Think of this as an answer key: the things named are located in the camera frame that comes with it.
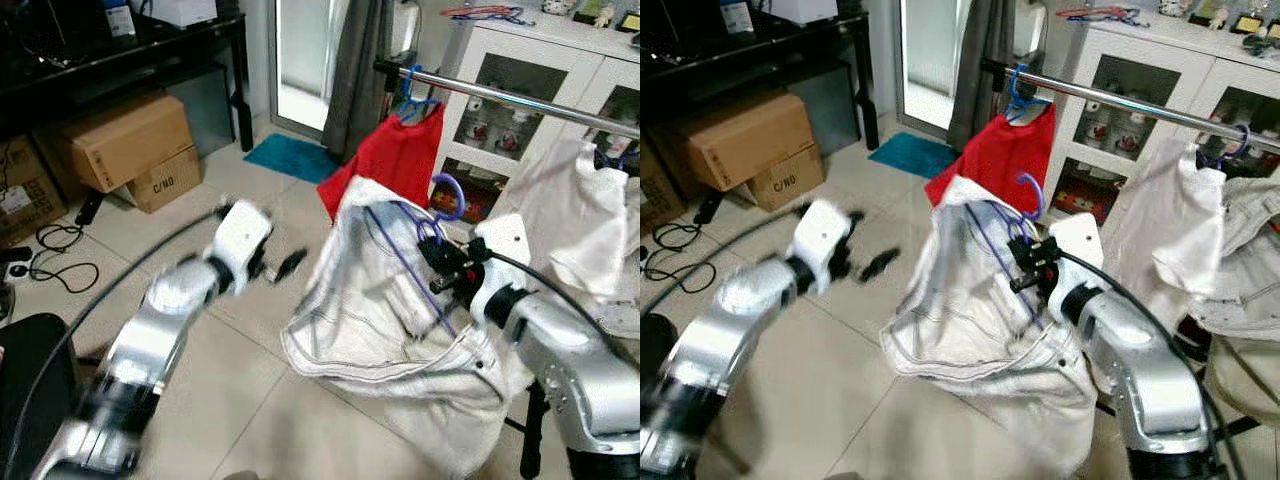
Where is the purple wire hanger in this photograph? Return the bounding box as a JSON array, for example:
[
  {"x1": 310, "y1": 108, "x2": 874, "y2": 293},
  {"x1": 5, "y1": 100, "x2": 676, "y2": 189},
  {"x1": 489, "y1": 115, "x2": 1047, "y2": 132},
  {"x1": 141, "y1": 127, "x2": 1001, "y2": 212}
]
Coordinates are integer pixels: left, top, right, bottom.
[
  {"x1": 363, "y1": 172, "x2": 469, "y2": 339},
  {"x1": 965, "y1": 171, "x2": 1049, "y2": 331}
]

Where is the cream denim jacket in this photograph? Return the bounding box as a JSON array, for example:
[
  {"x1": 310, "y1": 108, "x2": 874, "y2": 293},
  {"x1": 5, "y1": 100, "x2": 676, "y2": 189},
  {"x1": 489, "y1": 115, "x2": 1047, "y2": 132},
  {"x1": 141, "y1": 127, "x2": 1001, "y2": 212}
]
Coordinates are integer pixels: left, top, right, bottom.
[
  {"x1": 880, "y1": 177, "x2": 1101, "y2": 476},
  {"x1": 281, "y1": 177, "x2": 531, "y2": 449},
  {"x1": 1190, "y1": 150, "x2": 1280, "y2": 426}
]

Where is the blue plastic hanger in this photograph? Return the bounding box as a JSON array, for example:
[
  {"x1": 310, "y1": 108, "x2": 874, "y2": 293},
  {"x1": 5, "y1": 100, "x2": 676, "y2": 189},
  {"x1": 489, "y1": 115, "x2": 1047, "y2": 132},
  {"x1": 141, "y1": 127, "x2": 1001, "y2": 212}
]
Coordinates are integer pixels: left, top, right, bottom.
[
  {"x1": 1005, "y1": 64, "x2": 1053, "y2": 126},
  {"x1": 396, "y1": 64, "x2": 443, "y2": 123},
  {"x1": 1195, "y1": 122, "x2": 1253, "y2": 169},
  {"x1": 590, "y1": 140, "x2": 641, "y2": 171}
]

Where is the red shirt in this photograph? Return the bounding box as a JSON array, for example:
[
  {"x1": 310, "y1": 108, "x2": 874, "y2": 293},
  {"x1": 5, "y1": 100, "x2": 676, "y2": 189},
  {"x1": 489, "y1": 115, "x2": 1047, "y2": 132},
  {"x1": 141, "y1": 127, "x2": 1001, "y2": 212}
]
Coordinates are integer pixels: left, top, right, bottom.
[
  {"x1": 317, "y1": 102, "x2": 446, "y2": 223},
  {"x1": 924, "y1": 103, "x2": 1058, "y2": 213}
]

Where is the small printed cardboard box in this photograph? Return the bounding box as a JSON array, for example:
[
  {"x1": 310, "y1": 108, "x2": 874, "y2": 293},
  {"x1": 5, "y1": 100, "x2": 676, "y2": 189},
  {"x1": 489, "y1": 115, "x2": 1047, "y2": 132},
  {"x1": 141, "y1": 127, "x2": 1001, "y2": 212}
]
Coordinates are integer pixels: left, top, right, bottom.
[
  {"x1": 124, "y1": 146, "x2": 205, "y2": 215},
  {"x1": 745, "y1": 145, "x2": 827, "y2": 213}
]

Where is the teal floor mat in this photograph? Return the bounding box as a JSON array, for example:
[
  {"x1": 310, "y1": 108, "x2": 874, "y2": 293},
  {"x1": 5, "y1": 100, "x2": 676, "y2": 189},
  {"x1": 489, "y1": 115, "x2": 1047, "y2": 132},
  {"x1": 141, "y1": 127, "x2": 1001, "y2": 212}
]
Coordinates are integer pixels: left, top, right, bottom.
[
  {"x1": 243, "y1": 133, "x2": 343, "y2": 186},
  {"x1": 868, "y1": 131, "x2": 953, "y2": 181}
]

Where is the cream garment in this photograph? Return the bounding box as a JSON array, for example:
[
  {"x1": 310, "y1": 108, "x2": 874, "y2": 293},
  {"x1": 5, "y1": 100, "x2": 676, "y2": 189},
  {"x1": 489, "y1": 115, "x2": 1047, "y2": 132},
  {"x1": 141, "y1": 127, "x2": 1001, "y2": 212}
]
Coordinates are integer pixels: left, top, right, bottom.
[
  {"x1": 498, "y1": 137, "x2": 641, "y2": 306},
  {"x1": 1098, "y1": 135, "x2": 1241, "y2": 321}
]

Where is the large cardboard box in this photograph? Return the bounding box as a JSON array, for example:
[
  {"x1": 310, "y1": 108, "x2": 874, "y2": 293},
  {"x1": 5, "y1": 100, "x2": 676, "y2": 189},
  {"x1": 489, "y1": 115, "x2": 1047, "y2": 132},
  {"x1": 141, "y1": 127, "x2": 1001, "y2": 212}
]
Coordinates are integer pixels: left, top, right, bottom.
[
  {"x1": 685, "y1": 93, "x2": 818, "y2": 192},
  {"x1": 62, "y1": 94, "x2": 197, "y2": 194}
]

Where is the metal clothes rod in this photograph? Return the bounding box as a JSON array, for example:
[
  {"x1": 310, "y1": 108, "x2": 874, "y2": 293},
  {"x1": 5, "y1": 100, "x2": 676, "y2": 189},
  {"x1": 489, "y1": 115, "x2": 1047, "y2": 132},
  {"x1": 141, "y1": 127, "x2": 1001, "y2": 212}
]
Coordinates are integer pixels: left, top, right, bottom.
[
  {"x1": 374, "y1": 57, "x2": 641, "y2": 141},
  {"x1": 980, "y1": 57, "x2": 1280, "y2": 153}
]

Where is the grey curtain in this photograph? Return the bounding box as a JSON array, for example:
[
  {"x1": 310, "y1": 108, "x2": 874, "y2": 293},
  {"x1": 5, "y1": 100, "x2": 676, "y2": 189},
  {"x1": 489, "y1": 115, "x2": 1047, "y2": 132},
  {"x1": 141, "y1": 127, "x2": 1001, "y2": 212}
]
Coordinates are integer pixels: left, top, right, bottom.
[
  {"x1": 945, "y1": 0, "x2": 1018, "y2": 153},
  {"x1": 322, "y1": 0, "x2": 398, "y2": 163}
]

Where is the glass door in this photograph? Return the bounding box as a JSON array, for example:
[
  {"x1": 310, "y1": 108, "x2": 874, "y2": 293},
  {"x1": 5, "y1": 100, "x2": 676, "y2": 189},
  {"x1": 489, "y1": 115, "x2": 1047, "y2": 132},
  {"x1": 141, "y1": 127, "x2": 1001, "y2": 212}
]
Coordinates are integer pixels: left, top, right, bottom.
[
  {"x1": 897, "y1": 0, "x2": 968, "y2": 131},
  {"x1": 275, "y1": 0, "x2": 348, "y2": 133}
]

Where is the labelled cardboard box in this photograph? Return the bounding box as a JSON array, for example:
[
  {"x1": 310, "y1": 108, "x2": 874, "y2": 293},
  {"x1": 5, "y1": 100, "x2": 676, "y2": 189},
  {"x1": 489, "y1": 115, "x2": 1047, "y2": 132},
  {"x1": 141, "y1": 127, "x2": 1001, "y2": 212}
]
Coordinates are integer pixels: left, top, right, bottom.
[
  {"x1": 640, "y1": 140, "x2": 683, "y2": 238},
  {"x1": 0, "y1": 135, "x2": 69, "y2": 248}
]

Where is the black chair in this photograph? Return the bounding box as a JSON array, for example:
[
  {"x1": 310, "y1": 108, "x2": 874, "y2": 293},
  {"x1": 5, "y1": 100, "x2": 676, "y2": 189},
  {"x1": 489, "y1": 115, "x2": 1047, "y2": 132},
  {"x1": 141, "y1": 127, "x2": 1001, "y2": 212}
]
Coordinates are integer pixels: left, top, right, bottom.
[
  {"x1": 0, "y1": 312, "x2": 79, "y2": 480},
  {"x1": 640, "y1": 313, "x2": 683, "y2": 426}
]

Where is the black desk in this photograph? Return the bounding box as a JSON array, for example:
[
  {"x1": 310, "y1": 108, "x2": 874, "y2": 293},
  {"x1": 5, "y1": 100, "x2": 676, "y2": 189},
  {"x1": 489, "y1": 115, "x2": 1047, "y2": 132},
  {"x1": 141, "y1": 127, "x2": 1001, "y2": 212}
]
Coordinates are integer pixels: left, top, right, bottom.
[
  {"x1": 640, "y1": 8, "x2": 881, "y2": 151},
  {"x1": 0, "y1": 8, "x2": 255, "y2": 153}
]

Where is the white glass-door cabinet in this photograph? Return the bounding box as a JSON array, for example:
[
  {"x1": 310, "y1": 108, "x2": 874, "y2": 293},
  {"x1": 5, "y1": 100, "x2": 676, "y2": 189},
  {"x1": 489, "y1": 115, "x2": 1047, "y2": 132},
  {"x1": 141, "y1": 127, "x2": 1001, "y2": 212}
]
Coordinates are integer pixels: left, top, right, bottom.
[
  {"x1": 1045, "y1": 10, "x2": 1280, "y2": 229},
  {"x1": 437, "y1": 8, "x2": 641, "y2": 226}
]

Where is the white box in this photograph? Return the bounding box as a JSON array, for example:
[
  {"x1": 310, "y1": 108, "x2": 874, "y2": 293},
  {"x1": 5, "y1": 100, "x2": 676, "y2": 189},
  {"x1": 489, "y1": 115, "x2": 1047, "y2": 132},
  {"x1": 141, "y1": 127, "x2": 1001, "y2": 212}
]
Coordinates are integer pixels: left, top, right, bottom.
[
  {"x1": 770, "y1": 0, "x2": 841, "y2": 26},
  {"x1": 130, "y1": 0, "x2": 219, "y2": 29}
]

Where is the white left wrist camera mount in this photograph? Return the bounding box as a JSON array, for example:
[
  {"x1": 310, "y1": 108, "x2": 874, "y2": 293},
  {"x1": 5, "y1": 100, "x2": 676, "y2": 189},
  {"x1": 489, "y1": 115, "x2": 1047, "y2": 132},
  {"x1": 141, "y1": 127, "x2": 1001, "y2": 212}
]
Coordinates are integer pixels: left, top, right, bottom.
[
  {"x1": 795, "y1": 198, "x2": 867, "y2": 293},
  {"x1": 207, "y1": 200, "x2": 274, "y2": 294}
]

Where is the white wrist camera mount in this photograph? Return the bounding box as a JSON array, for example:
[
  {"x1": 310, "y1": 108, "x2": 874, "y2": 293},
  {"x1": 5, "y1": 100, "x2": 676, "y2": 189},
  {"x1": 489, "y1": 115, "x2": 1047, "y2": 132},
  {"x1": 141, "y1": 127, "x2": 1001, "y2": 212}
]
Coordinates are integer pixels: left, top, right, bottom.
[
  {"x1": 795, "y1": 198, "x2": 867, "y2": 293},
  {"x1": 207, "y1": 200, "x2": 274, "y2": 294},
  {"x1": 1045, "y1": 212, "x2": 1109, "y2": 301},
  {"x1": 468, "y1": 213, "x2": 532, "y2": 323}
]

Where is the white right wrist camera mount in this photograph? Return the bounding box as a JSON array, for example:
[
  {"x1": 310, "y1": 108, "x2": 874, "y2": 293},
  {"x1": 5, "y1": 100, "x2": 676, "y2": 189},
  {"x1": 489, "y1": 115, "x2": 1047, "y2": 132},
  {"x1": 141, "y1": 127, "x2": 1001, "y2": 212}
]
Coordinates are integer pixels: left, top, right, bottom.
[
  {"x1": 468, "y1": 213, "x2": 532, "y2": 323},
  {"x1": 1045, "y1": 212, "x2": 1109, "y2": 301}
]

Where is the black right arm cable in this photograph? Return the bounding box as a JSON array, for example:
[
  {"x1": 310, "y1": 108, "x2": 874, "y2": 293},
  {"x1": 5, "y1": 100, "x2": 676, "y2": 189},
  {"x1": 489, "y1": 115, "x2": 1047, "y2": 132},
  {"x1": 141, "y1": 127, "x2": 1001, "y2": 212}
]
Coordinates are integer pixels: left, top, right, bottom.
[
  {"x1": 1058, "y1": 250, "x2": 1251, "y2": 480},
  {"x1": 486, "y1": 250, "x2": 641, "y2": 373}
]

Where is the black floor cable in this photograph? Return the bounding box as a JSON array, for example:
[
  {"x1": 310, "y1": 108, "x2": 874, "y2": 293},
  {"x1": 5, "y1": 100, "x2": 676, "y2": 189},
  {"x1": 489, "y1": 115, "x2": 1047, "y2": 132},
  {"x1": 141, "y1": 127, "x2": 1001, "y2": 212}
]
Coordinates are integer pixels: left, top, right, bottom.
[
  {"x1": 28, "y1": 222, "x2": 101, "y2": 296},
  {"x1": 648, "y1": 222, "x2": 713, "y2": 283}
]

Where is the red wire hanger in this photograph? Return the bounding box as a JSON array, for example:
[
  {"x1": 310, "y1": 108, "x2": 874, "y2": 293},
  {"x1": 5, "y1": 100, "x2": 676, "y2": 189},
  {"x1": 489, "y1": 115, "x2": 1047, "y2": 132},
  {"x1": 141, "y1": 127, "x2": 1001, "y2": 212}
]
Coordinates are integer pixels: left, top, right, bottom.
[
  {"x1": 1055, "y1": 6, "x2": 1141, "y2": 23},
  {"x1": 440, "y1": 4, "x2": 521, "y2": 21}
]

